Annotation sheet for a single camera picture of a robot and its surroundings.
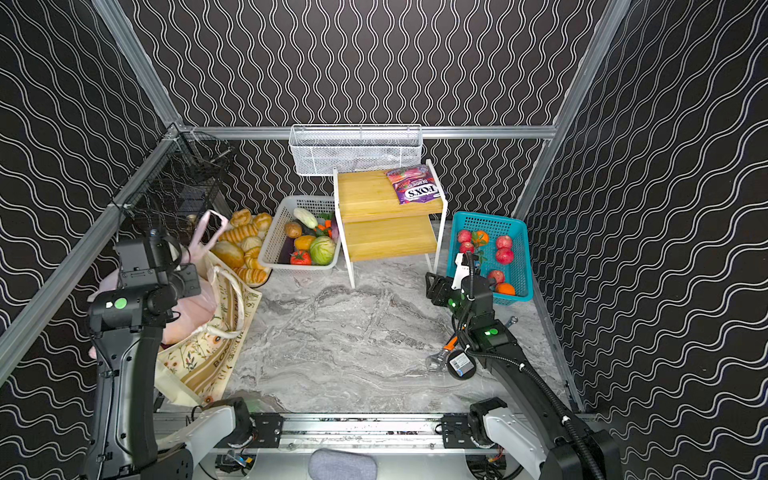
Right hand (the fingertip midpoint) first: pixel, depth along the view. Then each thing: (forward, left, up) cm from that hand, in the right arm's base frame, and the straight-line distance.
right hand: (438, 276), depth 80 cm
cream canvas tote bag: (-24, +57, -1) cm, 62 cm away
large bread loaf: (+18, +70, -12) cm, 73 cm away
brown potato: (+28, +49, -10) cm, 57 cm away
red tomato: (+16, +44, -12) cm, 49 cm away
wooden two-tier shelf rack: (+19, +18, 0) cm, 26 cm away
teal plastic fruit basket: (+25, -27, -16) cm, 40 cm away
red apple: (+21, -27, -16) cm, 38 cm away
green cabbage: (+17, +36, -10) cm, 41 cm away
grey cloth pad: (-41, +25, -16) cm, 51 cm away
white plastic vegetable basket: (+30, +46, -14) cm, 57 cm away
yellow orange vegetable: (+24, +45, -12) cm, 52 cm away
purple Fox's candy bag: (+19, +6, +16) cm, 25 cm away
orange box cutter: (-10, -5, -20) cm, 23 cm away
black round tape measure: (-17, -7, -19) cm, 26 cm away
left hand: (-9, +59, +14) cm, 61 cm away
